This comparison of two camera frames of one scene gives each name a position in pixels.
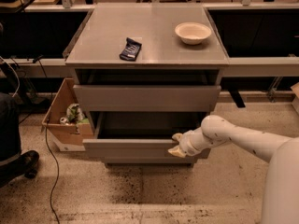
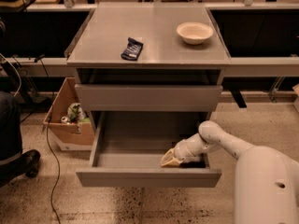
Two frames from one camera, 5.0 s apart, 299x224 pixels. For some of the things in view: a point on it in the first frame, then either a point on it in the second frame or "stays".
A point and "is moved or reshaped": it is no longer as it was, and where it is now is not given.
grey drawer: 137,134 is moved or reshaped
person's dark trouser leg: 9,137 stays
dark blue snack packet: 131,49 stays
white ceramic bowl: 192,33 stays
